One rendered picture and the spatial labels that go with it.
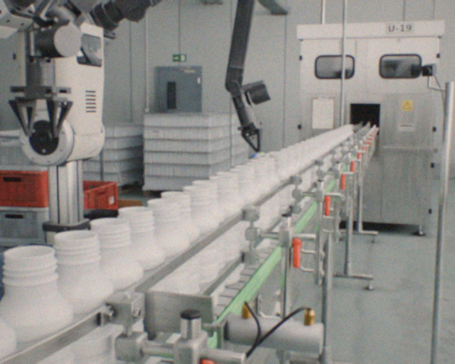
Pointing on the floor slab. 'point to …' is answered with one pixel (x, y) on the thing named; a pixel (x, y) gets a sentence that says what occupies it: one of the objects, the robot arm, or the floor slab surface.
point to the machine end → (379, 107)
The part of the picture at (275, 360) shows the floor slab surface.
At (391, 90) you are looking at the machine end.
